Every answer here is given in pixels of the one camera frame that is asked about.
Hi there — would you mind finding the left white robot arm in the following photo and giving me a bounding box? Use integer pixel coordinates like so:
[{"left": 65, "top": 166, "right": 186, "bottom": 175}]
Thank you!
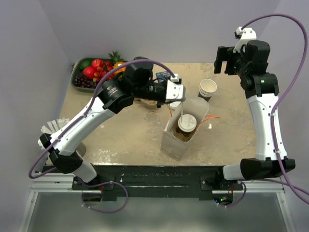
[{"left": 36, "top": 59, "right": 174, "bottom": 163}]

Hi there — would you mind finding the red apple front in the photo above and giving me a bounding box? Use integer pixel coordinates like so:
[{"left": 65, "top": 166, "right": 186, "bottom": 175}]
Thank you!
[{"left": 83, "top": 66, "right": 97, "bottom": 79}]

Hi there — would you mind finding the bottom pulp cup carrier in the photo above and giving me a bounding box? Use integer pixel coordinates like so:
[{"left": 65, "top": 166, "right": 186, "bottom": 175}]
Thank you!
[{"left": 140, "top": 99, "right": 158, "bottom": 110}]

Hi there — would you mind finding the blue blister pack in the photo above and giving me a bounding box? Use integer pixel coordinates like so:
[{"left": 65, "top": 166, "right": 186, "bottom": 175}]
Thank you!
[{"left": 155, "top": 71, "right": 170, "bottom": 80}]

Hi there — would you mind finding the grey straw holder cup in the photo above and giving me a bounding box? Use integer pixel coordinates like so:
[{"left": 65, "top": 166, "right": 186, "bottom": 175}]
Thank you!
[{"left": 76, "top": 143, "right": 86, "bottom": 157}]

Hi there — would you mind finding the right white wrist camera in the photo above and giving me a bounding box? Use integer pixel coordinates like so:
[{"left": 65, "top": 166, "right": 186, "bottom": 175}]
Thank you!
[{"left": 233, "top": 27, "right": 257, "bottom": 53}]

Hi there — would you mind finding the black paper coffee cup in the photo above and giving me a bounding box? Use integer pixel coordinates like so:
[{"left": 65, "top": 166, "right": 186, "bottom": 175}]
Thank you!
[{"left": 174, "top": 127, "right": 195, "bottom": 142}]

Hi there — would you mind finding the stack of paper cups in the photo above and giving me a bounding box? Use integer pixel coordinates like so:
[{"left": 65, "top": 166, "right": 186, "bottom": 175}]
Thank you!
[{"left": 198, "top": 79, "right": 217, "bottom": 102}]

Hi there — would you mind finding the orange pineapple toy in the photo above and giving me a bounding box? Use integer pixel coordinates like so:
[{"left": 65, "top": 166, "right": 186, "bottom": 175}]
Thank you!
[{"left": 108, "top": 51, "right": 127, "bottom": 68}]

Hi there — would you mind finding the red apple back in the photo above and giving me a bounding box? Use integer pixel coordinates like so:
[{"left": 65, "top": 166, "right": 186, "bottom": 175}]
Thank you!
[{"left": 91, "top": 59, "right": 104, "bottom": 71}]

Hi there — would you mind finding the grey fruit tray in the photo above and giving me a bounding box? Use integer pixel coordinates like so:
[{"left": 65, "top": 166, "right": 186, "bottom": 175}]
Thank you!
[{"left": 70, "top": 57, "right": 132, "bottom": 94}]

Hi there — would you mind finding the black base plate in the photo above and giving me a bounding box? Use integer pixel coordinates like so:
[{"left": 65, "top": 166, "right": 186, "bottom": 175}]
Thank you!
[{"left": 41, "top": 164, "right": 244, "bottom": 202}]

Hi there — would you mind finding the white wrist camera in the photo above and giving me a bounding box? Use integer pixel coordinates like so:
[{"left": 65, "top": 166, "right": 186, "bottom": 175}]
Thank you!
[
  {"left": 165, "top": 73, "right": 186, "bottom": 103},
  {"left": 233, "top": 27, "right": 257, "bottom": 53}
]

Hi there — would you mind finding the spare white cup lid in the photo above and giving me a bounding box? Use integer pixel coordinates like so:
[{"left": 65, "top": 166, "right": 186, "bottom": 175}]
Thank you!
[{"left": 169, "top": 101, "right": 181, "bottom": 110}]

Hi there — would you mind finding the red cherries bunch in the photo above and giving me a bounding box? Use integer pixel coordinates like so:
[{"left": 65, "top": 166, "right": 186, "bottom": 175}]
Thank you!
[{"left": 93, "top": 61, "right": 113, "bottom": 83}]

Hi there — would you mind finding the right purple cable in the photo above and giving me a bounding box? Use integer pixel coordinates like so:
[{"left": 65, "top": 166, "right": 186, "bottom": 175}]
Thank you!
[{"left": 217, "top": 14, "right": 309, "bottom": 208}]

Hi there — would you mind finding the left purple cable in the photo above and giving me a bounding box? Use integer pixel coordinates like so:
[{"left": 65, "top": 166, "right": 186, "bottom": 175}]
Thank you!
[{"left": 28, "top": 60, "right": 178, "bottom": 213}]

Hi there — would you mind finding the purple cable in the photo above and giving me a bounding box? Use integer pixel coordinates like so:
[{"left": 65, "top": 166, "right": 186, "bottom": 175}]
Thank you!
[
  {"left": 217, "top": 14, "right": 309, "bottom": 208},
  {"left": 28, "top": 60, "right": 178, "bottom": 213}
]

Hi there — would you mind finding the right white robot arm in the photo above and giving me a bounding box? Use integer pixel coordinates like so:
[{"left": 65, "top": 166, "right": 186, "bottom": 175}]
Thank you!
[{"left": 214, "top": 40, "right": 295, "bottom": 190}]

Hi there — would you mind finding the green apple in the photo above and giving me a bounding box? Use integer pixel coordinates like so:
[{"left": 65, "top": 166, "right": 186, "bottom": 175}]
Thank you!
[{"left": 79, "top": 60, "right": 92, "bottom": 71}]

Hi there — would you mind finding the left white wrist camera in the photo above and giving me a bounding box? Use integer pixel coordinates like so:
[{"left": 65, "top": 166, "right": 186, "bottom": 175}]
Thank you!
[{"left": 165, "top": 73, "right": 186, "bottom": 103}]

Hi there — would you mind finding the red apple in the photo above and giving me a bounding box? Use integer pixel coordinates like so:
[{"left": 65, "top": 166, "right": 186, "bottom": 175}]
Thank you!
[
  {"left": 83, "top": 66, "right": 97, "bottom": 79},
  {"left": 91, "top": 59, "right": 104, "bottom": 71}
]

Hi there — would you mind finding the dark red grape bunch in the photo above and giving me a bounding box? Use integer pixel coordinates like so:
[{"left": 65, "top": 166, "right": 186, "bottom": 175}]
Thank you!
[{"left": 73, "top": 74, "right": 97, "bottom": 89}]

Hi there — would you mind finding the aluminium frame rail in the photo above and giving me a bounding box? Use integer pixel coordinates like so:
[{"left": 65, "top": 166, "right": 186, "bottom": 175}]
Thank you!
[{"left": 19, "top": 173, "right": 296, "bottom": 232}]

